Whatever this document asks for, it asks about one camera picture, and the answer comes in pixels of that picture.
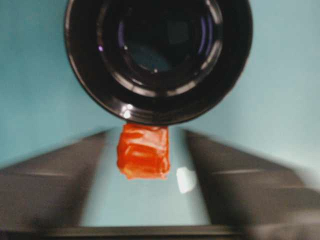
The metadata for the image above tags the small white paper scrap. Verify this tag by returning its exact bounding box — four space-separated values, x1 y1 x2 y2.
175 166 197 195

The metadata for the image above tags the blue-green table cloth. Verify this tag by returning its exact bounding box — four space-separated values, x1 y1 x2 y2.
0 0 320 228

